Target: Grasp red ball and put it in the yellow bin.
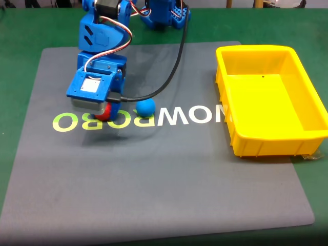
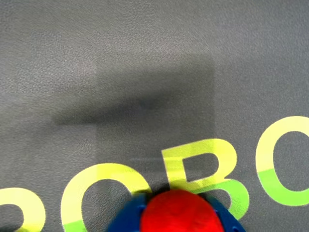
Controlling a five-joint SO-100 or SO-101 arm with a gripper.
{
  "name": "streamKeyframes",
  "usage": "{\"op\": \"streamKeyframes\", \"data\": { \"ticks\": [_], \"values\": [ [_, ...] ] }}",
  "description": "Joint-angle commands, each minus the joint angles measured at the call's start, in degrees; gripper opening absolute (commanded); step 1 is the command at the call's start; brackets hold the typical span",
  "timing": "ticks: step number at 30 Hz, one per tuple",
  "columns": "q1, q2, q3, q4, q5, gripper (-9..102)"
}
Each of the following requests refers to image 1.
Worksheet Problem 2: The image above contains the red ball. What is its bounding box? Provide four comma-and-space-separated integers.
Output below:
94, 102, 113, 122

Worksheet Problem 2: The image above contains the blue ball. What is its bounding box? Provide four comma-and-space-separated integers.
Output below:
135, 97, 156, 118

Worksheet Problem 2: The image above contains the yellow plastic bin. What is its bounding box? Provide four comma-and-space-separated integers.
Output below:
215, 45, 328, 158

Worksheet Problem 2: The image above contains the grey mat with lettering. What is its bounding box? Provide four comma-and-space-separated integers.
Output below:
0, 40, 316, 245

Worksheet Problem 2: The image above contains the clear tape piece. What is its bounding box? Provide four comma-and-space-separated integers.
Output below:
301, 150, 325, 161

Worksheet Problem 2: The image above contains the white and red servo wire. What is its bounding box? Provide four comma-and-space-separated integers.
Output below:
84, 0, 152, 72

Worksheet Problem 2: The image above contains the black camera cable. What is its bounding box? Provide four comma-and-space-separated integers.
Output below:
106, 5, 191, 104

